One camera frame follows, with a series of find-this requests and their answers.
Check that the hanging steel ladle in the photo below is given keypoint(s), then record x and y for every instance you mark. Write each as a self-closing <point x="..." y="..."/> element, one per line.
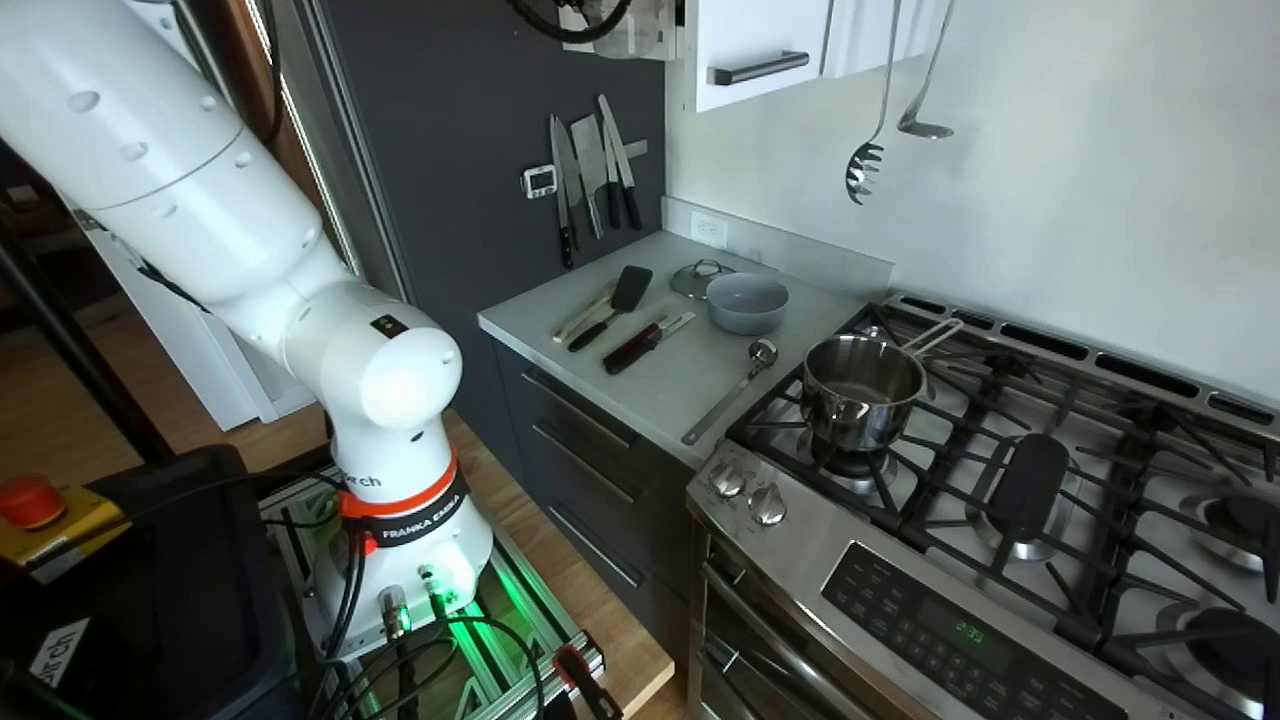
<point x="924" y="128"/>

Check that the black case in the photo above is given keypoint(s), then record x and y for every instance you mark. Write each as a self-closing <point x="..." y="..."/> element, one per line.
<point x="174" y="603"/>

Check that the black spatula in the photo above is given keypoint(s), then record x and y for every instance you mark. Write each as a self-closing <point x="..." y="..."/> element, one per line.
<point x="624" y="287"/>

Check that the steel saucepan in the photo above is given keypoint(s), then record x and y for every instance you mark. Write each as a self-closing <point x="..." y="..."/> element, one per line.
<point x="863" y="383"/>

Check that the pale slender spoon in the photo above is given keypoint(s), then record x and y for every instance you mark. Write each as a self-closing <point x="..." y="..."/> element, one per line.
<point x="581" y="323"/>

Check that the long steel measuring spoon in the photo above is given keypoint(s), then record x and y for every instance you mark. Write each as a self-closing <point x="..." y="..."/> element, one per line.
<point x="726" y="395"/>

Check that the dark grey drawer cabinet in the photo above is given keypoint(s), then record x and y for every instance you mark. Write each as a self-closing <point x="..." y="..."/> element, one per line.
<point x="584" y="464"/>

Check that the broad cleaver knife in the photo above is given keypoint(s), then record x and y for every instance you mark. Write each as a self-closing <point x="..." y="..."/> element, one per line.
<point x="584" y="155"/>

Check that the white wall outlet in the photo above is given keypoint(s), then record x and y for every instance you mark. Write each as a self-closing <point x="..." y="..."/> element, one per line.
<point x="708" y="229"/>

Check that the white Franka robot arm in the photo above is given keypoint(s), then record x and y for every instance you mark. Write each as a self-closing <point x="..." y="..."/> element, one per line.
<point x="174" y="173"/>

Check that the white kitchen timer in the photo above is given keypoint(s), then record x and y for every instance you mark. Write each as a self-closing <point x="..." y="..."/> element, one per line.
<point x="538" y="183"/>

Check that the white cupboard door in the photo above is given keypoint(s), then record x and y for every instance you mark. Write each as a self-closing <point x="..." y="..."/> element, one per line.
<point x="760" y="24"/>

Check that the steel stove knob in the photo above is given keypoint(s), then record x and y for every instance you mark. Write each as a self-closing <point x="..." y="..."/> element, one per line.
<point x="770" y="509"/>
<point x="730" y="483"/>

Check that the red button box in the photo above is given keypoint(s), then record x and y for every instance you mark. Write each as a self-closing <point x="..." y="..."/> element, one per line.
<point x="83" y="525"/>

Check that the stainless steel gas stove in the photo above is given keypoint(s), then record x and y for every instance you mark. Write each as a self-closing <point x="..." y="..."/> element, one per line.
<point x="1067" y="561"/>

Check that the long chef knife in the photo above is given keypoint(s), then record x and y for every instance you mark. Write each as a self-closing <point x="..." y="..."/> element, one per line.
<point x="561" y="173"/>

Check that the pale blue bowl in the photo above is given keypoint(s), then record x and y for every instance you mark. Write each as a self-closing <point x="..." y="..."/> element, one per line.
<point x="744" y="307"/>

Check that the white leaning board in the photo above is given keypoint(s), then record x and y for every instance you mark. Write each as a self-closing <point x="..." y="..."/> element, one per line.
<point x="202" y="365"/>

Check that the red emergency stop button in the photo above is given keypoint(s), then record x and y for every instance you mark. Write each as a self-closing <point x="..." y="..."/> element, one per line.
<point x="28" y="500"/>

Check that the magnetic knife strip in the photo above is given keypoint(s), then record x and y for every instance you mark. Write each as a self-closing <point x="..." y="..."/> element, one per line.
<point x="641" y="147"/>

